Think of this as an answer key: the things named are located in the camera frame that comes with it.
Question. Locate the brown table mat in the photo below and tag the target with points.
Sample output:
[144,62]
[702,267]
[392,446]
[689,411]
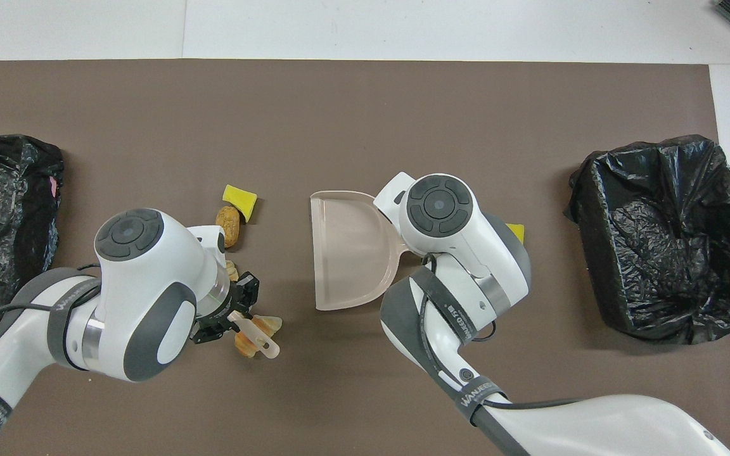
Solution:
[339,114]

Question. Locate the yellow green sponge piece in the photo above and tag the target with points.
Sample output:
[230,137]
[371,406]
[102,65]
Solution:
[241,199]

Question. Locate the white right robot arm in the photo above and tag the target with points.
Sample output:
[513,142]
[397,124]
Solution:
[466,253]

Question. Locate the notched yellow sponge piece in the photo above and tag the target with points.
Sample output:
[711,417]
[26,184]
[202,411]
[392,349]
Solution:
[517,232]

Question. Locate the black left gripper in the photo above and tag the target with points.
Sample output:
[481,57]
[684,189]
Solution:
[218,307]

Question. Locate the beige hand brush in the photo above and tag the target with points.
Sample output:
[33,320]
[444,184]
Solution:
[263,345]

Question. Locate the beige plastic dustpan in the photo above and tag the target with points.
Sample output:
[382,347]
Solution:
[346,253]

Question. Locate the brown bread roll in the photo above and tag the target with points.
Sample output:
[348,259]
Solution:
[228,223]

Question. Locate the golden croissant piece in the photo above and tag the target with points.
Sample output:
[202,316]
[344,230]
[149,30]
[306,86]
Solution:
[246,345]
[232,272]

